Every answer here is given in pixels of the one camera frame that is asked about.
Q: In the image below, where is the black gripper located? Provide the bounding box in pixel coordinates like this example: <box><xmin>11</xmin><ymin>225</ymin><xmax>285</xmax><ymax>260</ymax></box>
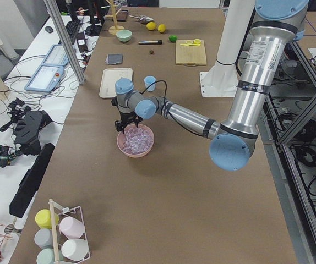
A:
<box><xmin>115</xmin><ymin>109</ymin><xmax>143</xmax><ymax>134</ymax></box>

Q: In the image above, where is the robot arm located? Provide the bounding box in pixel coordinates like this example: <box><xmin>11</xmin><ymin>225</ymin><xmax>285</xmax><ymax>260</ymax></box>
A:
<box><xmin>112</xmin><ymin>1</ymin><xmax>308</xmax><ymax>171</ymax></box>

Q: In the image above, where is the pile of ice cubes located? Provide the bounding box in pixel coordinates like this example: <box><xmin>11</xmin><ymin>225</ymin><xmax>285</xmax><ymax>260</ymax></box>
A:
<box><xmin>121</xmin><ymin>125</ymin><xmax>153</xmax><ymax>153</ymax></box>

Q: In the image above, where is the light blue cup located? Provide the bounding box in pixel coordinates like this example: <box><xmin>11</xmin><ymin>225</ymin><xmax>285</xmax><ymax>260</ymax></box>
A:
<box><xmin>144</xmin><ymin>75</ymin><xmax>156</xmax><ymax>92</ymax></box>

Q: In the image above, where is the metal ice scoop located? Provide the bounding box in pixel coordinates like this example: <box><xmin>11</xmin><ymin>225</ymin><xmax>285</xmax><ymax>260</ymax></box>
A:
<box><xmin>129</xmin><ymin>15</ymin><xmax>154</xmax><ymax>23</ymax></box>

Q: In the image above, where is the pink cup in rack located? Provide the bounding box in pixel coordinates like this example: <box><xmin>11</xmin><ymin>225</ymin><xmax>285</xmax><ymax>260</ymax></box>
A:
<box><xmin>59</xmin><ymin>216</ymin><xmax>85</xmax><ymax>239</ymax></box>

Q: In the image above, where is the yellow cup in rack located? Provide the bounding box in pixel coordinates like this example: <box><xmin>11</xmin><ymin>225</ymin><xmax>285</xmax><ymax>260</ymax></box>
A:
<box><xmin>35</xmin><ymin>209</ymin><xmax>52</xmax><ymax>229</ymax></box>

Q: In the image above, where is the white cup rack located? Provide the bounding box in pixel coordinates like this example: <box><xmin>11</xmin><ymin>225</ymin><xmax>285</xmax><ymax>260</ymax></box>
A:
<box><xmin>48</xmin><ymin>199</ymin><xmax>91</xmax><ymax>263</ymax></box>

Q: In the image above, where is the white cup in rack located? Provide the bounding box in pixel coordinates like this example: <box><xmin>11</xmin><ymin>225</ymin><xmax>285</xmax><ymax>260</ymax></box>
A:
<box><xmin>61</xmin><ymin>239</ymin><xmax>89</xmax><ymax>262</ymax></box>

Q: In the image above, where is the grey cup in rack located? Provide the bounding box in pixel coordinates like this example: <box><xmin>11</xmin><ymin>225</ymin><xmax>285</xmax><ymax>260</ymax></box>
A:
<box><xmin>34</xmin><ymin>228</ymin><xmax>53</xmax><ymax>249</ymax></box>

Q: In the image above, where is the mint cup in rack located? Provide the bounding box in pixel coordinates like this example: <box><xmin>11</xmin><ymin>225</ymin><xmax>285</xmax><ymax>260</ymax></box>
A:
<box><xmin>36</xmin><ymin>248</ymin><xmax>55</xmax><ymax>264</ymax></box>

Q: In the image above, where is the pink bowl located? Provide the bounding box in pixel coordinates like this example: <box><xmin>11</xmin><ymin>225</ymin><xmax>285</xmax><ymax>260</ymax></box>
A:
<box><xmin>116</xmin><ymin>124</ymin><xmax>155</xmax><ymax>158</ymax></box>

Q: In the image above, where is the cream rabbit tray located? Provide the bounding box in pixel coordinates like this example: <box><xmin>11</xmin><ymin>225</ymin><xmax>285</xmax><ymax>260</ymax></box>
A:
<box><xmin>99</xmin><ymin>68</ymin><xmax>133</xmax><ymax>98</ymax></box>

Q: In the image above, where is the grey folded cloth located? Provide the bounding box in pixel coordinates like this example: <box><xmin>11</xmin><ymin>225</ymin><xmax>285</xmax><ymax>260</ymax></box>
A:
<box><xmin>105</xmin><ymin>53</ymin><xmax>123</xmax><ymax>65</ymax></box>

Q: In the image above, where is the steel muddler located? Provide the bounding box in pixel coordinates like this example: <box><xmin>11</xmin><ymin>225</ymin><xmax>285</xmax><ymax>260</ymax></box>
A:
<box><xmin>138</xmin><ymin>40</ymin><xmax>162</xmax><ymax>45</ymax></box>

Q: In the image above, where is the mint green bowl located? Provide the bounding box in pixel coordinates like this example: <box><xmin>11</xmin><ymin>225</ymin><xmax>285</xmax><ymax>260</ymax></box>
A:
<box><xmin>116</xmin><ymin>29</ymin><xmax>132</xmax><ymax>43</ymax></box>

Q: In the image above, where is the wooden cutting board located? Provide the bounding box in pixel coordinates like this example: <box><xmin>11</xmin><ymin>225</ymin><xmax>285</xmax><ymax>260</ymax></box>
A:
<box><xmin>176</xmin><ymin>39</ymin><xmax>207</xmax><ymax>66</ymax></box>

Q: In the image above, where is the wooden glass stand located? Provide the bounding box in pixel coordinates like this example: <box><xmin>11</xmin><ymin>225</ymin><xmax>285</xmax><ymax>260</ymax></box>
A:
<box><xmin>105</xmin><ymin>0</ymin><xmax>124</xmax><ymax>35</ymax></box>

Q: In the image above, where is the lower teach pendant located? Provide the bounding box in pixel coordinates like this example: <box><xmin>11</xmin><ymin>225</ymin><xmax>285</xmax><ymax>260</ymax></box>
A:
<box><xmin>25</xmin><ymin>64</ymin><xmax>64</xmax><ymax>93</ymax></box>

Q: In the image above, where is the teach pendant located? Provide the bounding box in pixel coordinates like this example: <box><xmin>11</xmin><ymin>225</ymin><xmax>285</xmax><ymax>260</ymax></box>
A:
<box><xmin>43</xmin><ymin>45</ymin><xmax>69</xmax><ymax>66</ymax></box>
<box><xmin>25</xmin><ymin>64</ymin><xmax>64</xmax><ymax>93</ymax></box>

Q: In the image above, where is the green lime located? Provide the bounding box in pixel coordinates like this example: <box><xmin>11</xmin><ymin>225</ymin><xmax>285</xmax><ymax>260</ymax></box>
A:
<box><xmin>168</xmin><ymin>35</ymin><xmax>177</xmax><ymax>43</ymax></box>

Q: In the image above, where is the yellow plastic knife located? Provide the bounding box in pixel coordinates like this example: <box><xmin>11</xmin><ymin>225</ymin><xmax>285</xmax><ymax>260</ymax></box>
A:
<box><xmin>180</xmin><ymin>43</ymin><xmax>201</xmax><ymax>46</ymax></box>

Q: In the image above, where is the upper teach pendant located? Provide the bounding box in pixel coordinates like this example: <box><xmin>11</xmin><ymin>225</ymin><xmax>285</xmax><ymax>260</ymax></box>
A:
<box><xmin>43</xmin><ymin>45</ymin><xmax>69</xmax><ymax>66</ymax></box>

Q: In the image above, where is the yellow lemon near scoop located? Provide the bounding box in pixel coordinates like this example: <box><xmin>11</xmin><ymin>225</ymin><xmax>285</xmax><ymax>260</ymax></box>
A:
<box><xmin>146</xmin><ymin>22</ymin><xmax>156</xmax><ymax>31</ymax></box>

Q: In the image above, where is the yellow lemon far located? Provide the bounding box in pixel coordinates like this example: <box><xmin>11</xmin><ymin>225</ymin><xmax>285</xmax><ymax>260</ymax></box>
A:
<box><xmin>157</xmin><ymin>24</ymin><xmax>166</xmax><ymax>34</ymax></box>

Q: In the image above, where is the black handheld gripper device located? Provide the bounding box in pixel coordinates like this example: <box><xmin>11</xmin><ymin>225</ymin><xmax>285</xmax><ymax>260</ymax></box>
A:
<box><xmin>0</xmin><ymin>98</ymin><xmax>52</xmax><ymax>156</ymax></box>

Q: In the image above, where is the black keyboard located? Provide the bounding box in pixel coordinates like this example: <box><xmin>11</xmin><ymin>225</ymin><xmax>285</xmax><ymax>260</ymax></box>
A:
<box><xmin>66</xmin><ymin>20</ymin><xmax>81</xmax><ymax>44</ymax></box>

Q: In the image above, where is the long black bar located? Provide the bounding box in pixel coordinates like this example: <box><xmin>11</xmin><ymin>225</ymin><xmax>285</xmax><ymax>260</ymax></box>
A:
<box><xmin>9</xmin><ymin>143</ymin><xmax>55</xmax><ymax>218</ymax></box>

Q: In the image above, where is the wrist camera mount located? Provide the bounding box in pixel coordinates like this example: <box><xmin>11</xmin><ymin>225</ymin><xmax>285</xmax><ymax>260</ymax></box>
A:
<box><xmin>111</xmin><ymin>97</ymin><xmax>118</xmax><ymax>108</ymax></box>

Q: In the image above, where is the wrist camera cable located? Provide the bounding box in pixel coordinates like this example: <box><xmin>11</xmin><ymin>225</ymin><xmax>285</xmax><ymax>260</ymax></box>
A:
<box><xmin>142</xmin><ymin>80</ymin><xmax>168</xmax><ymax>104</ymax></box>

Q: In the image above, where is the aluminium frame post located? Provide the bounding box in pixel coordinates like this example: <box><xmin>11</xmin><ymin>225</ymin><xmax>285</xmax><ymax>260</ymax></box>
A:
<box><xmin>44</xmin><ymin>0</ymin><xmax>85</xmax><ymax>85</ymax></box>

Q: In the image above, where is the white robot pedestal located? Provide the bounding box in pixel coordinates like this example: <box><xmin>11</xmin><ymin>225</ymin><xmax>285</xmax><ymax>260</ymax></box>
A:
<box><xmin>200</xmin><ymin>0</ymin><xmax>255</xmax><ymax>97</ymax></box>

